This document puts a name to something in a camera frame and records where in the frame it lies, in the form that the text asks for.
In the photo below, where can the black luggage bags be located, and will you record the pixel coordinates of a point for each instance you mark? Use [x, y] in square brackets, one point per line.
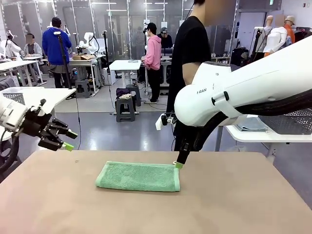
[240, 57]

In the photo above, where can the black slim tripod stand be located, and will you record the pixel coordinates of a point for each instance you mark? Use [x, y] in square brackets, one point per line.
[106, 56]

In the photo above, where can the mannequin in white shirt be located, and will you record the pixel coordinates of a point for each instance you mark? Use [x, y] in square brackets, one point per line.
[275, 39]

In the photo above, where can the open cardboard box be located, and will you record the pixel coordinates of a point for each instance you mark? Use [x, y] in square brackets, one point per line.
[81, 57]

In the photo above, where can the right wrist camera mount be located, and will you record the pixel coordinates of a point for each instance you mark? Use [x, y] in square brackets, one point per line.
[162, 123]

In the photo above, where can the pile of purple and beige clothes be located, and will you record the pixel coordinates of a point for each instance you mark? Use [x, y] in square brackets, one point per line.
[123, 93]

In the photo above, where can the dark grey perforated basket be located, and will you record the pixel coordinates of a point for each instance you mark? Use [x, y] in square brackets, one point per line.
[292, 122]

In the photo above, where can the wooden shoe rack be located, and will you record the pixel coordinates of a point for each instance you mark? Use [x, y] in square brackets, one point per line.
[219, 59]

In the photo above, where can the person in dark cap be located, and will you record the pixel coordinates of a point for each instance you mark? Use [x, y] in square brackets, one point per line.
[164, 39]

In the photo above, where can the folded blue-grey towel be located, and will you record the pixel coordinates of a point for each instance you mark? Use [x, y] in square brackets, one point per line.
[251, 128]

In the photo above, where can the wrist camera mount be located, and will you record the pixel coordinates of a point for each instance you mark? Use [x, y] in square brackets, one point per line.
[162, 123]
[39, 109]

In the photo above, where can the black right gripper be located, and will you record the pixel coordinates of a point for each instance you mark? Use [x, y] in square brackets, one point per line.
[185, 139]

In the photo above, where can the white table with angled leg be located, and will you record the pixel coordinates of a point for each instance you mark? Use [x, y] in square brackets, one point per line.
[56, 95]

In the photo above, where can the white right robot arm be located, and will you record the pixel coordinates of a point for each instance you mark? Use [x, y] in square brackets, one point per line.
[243, 85]

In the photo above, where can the white workbench desk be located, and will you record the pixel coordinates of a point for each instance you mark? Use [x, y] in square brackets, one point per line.
[85, 64]

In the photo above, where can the person in black t-shirt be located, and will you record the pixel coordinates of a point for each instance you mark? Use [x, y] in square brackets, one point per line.
[192, 44]

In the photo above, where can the white background desk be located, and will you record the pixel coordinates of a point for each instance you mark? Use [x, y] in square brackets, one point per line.
[124, 64]

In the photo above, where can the green terry towel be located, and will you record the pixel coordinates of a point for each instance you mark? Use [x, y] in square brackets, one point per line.
[136, 175]

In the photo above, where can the grey round bin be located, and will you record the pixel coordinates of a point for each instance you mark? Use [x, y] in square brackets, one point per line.
[237, 148]

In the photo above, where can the man in blue hoodie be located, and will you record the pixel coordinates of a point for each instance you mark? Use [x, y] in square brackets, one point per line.
[54, 46]

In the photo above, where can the black stool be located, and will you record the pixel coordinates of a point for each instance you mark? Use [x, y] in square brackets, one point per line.
[9, 175]

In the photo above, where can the white robot with curved arm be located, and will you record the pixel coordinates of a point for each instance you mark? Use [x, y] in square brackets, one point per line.
[11, 46]

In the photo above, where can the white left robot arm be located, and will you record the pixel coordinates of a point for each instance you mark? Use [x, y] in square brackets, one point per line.
[9, 113]

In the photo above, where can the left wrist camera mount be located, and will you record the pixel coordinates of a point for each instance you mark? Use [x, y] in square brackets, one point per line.
[39, 109]

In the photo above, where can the seated person in grey top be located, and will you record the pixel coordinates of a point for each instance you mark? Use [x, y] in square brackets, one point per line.
[33, 50]

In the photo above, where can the grey patterned basket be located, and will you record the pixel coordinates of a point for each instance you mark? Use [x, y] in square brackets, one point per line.
[14, 98]

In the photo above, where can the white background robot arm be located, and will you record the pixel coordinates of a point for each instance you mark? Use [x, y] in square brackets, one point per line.
[87, 44]

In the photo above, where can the person in pink hoodie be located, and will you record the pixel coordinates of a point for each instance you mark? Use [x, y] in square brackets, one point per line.
[153, 53]

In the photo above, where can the mannequin in orange with hat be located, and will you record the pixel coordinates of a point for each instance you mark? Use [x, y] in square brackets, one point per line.
[290, 29]

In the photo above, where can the mannequin with grey vest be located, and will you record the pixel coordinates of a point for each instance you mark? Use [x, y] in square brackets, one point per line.
[260, 41]

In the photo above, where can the long white desk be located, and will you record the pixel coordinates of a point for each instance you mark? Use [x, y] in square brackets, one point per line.
[17, 64]

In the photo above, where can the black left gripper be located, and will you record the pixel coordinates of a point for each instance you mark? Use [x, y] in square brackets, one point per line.
[35, 123]

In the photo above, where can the grey plastic step stool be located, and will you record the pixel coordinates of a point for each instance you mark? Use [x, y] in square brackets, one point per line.
[83, 87]
[136, 93]
[125, 114]

